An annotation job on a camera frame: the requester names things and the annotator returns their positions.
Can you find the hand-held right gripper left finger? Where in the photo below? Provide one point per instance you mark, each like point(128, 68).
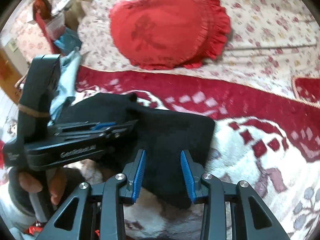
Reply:
point(138, 177)

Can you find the light blue cloth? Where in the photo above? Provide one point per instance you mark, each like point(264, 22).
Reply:
point(67, 80)

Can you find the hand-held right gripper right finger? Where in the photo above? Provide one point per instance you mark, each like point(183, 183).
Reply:
point(187, 177)

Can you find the red heart-shaped ruffled pillow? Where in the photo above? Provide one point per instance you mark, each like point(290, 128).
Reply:
point(165, 25)

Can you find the blue plastic bag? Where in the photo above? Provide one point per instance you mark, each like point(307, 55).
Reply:
point(66, 40)

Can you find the red bag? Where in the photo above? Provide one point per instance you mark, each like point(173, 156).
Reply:
point(43, 17)

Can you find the wooden furniture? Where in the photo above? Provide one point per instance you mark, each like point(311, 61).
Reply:
point(8, 72)

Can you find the floral bed sheet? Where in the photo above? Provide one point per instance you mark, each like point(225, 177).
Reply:
point(262, 17)

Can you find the red and white plush blanket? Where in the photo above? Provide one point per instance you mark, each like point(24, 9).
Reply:
point(250, 142)

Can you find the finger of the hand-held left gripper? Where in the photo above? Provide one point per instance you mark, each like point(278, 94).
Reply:
point(100, 125)
point(110, 136)

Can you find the brown cloth bag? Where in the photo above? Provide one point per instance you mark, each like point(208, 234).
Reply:
point(80, 7)

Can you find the person's left hand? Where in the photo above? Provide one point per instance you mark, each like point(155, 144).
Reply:
point(57, 185)

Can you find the black pants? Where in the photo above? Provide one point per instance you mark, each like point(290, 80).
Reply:
point(170, 135)

